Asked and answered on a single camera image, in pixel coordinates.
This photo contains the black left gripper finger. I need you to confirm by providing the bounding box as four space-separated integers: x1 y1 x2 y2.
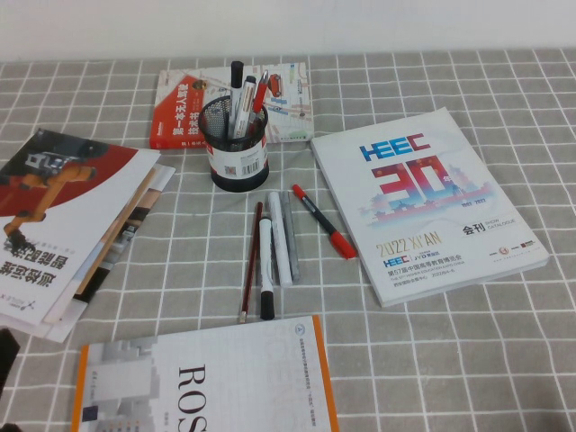
0 328 22 400

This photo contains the dark red pencil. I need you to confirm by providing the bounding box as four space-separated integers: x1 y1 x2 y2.
238 201 265 325

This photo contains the white marker black cap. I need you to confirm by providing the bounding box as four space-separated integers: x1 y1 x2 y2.
226 59 245 141
257 216 277 321

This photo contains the black mesh pen holder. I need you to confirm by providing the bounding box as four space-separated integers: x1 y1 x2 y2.
199 97 271 193

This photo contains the red gel pen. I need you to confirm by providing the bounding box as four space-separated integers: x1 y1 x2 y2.
250 69 270 125

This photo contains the plain white brochure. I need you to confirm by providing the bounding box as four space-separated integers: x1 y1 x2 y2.
0 294 90 346

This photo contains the red brochure orange robot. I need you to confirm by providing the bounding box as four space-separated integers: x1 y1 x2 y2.
0 128 162 328

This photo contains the brochure with brown photo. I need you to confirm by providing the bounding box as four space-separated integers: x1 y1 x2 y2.
71 162 177 299

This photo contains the ROS book orange edge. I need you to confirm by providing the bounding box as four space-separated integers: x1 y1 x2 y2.
70 314 340 432

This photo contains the thick white paint marker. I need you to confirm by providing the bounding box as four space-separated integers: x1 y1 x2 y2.
266 191 295 289

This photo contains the red book with map cover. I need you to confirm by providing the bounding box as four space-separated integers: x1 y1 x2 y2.
148 62 315 151

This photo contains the silver grey marker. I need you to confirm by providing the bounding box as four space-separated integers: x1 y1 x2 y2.
279 192 302 284

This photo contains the red capped black marker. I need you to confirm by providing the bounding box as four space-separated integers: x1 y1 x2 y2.
291 183 358 261

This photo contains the white marker grey cap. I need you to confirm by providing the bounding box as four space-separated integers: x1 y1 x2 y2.
233 75 258 140

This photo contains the white HEEC show catalogue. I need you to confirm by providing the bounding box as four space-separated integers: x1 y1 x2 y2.
310 106 552 310

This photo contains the grey checked tablecloth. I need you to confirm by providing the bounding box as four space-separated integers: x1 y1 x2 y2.
0 47 576 432

